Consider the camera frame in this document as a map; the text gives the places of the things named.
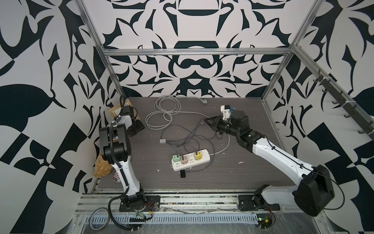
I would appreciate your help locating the grey USB cable green charger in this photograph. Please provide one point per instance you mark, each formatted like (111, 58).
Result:
(176, 144)

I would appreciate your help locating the white power strip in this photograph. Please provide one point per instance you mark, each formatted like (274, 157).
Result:
(177, 166)

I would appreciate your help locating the small circuit board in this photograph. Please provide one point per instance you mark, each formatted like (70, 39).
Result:
(265, 221)

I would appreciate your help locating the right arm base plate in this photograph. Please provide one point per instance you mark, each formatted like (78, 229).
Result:
(255, 203)

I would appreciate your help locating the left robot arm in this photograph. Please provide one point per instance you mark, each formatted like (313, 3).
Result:
(115, 148)

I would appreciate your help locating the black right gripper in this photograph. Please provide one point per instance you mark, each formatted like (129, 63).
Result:
(216, 124)

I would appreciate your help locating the black wall hook rack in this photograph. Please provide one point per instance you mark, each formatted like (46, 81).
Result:
(344, 100)

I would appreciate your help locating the brown teddy bear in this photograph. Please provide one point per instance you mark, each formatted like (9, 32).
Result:
(102, 167)

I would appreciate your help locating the black mp3 player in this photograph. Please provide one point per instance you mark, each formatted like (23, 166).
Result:
(182, 173)

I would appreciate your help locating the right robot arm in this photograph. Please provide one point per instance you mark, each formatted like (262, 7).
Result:
(313, 186)

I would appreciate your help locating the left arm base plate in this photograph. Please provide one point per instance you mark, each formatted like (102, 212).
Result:
(149, 203)

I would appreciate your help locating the green USB wall charger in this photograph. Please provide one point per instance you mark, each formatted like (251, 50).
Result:
(176, 158)

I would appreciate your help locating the wooden picture frame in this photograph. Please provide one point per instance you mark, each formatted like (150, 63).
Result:
(115, 111)

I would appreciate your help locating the pink USB wall charger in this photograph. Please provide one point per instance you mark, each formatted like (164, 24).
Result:
(184, 159)

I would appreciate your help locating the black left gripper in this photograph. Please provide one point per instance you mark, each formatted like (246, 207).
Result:
(140, 127)

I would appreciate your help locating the striped snack packet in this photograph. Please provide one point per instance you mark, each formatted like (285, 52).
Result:
(117, 178)

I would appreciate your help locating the tape roll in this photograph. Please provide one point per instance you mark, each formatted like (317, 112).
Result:
(99, 219)

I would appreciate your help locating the yellow USB wall charger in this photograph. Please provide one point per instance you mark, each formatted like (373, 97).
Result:
(197, 155)

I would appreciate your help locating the grey USB cable yellow charger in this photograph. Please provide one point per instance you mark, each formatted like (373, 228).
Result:
(203, 166)

